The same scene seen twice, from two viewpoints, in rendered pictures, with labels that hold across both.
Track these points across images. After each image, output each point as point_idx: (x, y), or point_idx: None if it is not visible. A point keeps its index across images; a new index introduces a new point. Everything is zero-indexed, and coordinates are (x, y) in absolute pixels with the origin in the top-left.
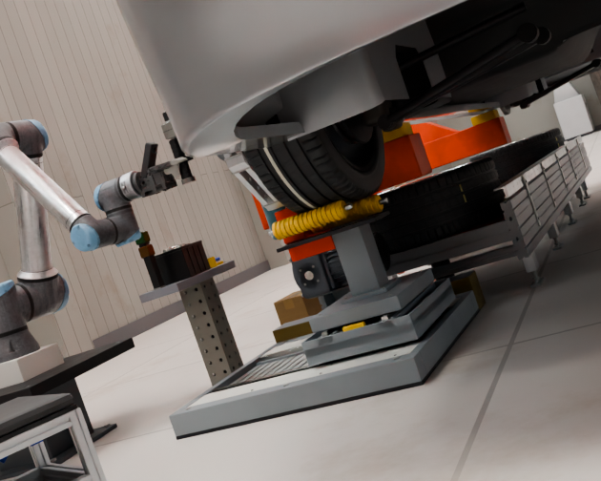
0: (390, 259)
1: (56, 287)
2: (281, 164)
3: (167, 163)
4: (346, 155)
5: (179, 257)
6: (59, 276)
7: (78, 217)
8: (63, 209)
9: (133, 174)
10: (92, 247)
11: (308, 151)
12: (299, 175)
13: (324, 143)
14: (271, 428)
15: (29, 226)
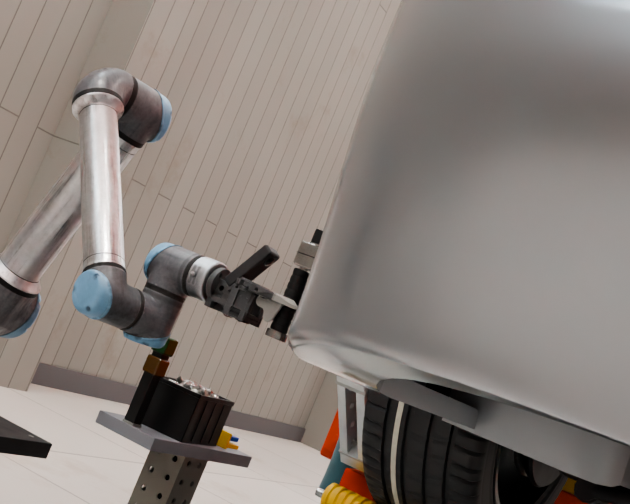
0: None
1: (20, 309)
2: (407, 431)
3: (269, 293)
4: (499, 471)
5: (188, 406)
6: (37, 298)
7: (108, 263)
8: (99, 237)
9: (218, 266)
10: (89, 314)
11: (456, 447)
12: (417, 463)
13: (486, 456)
14: None
15: (52, 214)
